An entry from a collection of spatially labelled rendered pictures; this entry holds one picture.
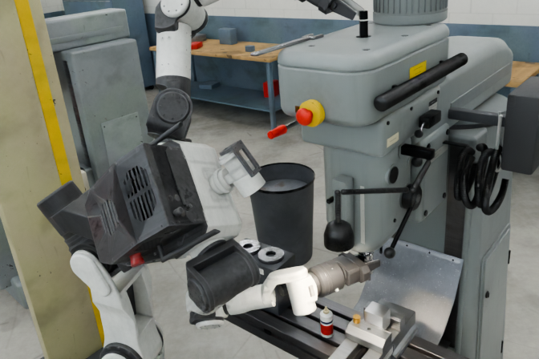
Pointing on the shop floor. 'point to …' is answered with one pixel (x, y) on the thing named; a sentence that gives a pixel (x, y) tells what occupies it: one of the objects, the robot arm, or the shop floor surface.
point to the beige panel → (38, 171)
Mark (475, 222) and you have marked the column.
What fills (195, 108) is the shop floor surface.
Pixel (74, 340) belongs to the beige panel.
